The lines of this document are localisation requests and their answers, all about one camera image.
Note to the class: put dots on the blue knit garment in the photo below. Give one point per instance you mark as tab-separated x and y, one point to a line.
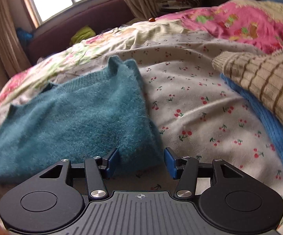
271	124

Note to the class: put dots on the beige left curtain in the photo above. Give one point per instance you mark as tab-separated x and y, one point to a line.
12	54

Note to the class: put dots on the cherry print bed sheet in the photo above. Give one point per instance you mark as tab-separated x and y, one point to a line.
196	113

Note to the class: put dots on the blue plastic bag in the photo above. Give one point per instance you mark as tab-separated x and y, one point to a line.
23	36

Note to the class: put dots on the lime green cloth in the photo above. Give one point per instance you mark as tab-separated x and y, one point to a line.
84	33

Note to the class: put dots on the pink floral quilt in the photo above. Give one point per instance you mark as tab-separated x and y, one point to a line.
229	22

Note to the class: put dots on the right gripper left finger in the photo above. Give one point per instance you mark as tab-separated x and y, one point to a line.
98	169

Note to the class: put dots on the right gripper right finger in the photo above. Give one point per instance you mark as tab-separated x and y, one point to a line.
183	169

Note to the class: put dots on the beige brown striped sweater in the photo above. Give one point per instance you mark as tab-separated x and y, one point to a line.
262	75

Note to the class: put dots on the maroon headboard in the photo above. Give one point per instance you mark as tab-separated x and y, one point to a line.
55	36

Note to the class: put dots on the teal fuzzy sweater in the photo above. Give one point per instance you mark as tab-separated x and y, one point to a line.
84	117

